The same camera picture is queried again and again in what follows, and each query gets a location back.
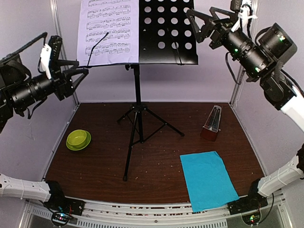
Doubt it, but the green bowl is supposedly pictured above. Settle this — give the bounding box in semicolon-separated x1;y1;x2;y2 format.
66;129;92;151

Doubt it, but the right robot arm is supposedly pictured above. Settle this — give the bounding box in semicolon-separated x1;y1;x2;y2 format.
186;1;304;129

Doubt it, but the lilac sheet music paper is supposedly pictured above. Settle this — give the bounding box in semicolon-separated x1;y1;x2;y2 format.
76;0;139;67

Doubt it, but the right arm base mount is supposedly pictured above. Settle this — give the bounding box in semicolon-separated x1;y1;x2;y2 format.
228;196;268;226

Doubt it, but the cyan paper sheet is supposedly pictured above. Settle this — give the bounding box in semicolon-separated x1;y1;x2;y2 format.
180;151;239;212

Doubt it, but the aluminium front rail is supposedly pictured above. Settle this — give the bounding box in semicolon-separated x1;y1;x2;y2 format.
19;190;295;228

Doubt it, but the left aluminium frame post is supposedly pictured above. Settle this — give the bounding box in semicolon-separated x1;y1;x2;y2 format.
49;0;80;107

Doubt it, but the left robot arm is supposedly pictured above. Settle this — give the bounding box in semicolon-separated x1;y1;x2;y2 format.
0;32;89;211

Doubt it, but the wooden metronome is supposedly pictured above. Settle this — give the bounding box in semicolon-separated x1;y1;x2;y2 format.
200;105;222;142

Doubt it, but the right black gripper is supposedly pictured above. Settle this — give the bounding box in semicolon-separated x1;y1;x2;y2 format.
186;5;271;76

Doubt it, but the black perforated music stand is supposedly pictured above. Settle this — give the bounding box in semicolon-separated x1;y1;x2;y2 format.
75;0;199;182

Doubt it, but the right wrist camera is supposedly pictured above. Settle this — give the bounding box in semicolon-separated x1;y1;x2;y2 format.
230;0;257;33

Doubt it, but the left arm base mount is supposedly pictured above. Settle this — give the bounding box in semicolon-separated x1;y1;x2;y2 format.
40;197;85;228

